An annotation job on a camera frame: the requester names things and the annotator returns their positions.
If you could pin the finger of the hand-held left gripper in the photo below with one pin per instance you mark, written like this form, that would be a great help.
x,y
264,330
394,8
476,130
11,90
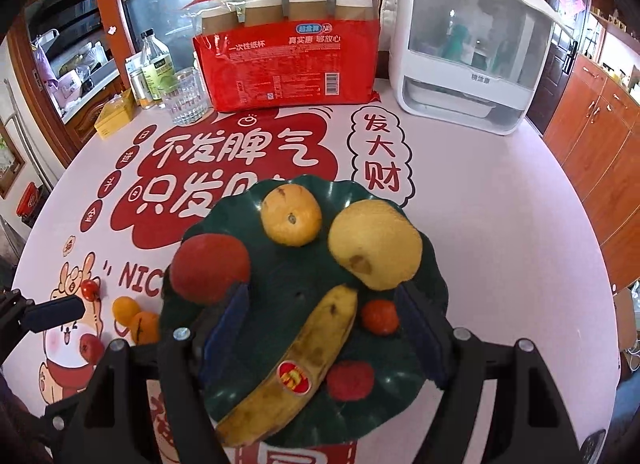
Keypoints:
x,y
55,313

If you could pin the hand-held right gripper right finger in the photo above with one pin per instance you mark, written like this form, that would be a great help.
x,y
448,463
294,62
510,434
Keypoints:
x,y
425,326

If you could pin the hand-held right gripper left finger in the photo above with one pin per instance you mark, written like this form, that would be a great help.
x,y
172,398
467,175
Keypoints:
x,y
225,326

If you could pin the tiny red cherry tomato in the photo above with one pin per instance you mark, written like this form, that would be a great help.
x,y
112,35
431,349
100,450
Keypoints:
x,y
89,289

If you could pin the small orange-red tomato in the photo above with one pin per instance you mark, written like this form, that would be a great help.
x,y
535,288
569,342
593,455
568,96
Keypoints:
x,y
380,317

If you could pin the red and yellow apple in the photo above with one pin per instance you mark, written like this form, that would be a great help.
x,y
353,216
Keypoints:
x,y
210,266

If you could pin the dark green leaf-shaped plate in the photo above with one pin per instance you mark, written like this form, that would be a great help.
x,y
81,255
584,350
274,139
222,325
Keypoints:
x,y
280,284

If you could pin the spotted yellow banana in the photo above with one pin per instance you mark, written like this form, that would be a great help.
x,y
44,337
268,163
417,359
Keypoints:
x,y
310,344

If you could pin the small red crabapple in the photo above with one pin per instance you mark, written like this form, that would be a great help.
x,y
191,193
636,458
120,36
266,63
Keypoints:
x,y
350,381
91,346

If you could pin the large yellow pear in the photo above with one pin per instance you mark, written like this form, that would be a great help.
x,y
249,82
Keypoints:
x,y
375,244

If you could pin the person's left forearm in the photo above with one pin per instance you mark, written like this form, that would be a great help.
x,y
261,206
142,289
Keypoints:
x,y
20,424

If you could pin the small yellow-orange mandarin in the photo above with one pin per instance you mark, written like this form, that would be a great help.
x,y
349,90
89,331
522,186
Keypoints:
x,y
122,309

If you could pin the small deep orange mandarin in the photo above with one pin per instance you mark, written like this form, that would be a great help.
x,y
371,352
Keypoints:
x,y
145,328

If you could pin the yellow box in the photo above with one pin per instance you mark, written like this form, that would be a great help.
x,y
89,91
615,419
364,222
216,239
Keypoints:
x,y
112,118

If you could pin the clear ribbed glass cup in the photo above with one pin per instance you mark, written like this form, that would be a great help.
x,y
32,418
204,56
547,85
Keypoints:
x,y
190,98

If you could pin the silver and orange tin can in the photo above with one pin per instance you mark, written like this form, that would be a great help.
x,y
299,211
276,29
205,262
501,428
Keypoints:
x,y
140,88

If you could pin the brown wooden cabinet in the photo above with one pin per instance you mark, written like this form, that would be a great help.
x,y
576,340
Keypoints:
x,y
595,143

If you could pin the red paper cup package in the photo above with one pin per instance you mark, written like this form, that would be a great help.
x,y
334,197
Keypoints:
x,y
280,73

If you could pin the white and blue carton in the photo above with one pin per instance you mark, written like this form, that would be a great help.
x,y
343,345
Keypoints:
x,y
132,63

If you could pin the green label plastic bottle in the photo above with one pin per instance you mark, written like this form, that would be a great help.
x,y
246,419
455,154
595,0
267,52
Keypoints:
x,y
155,61

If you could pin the white cup sanitizer cabinet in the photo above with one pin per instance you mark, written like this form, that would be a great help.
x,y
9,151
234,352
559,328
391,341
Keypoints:
x,y
400,18

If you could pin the red paper door decoration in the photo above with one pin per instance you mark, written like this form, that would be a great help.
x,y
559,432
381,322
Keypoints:
x,y
571,1

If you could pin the wooden picture frame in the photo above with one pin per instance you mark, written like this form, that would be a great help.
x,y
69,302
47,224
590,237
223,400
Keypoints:
x,y
12,158

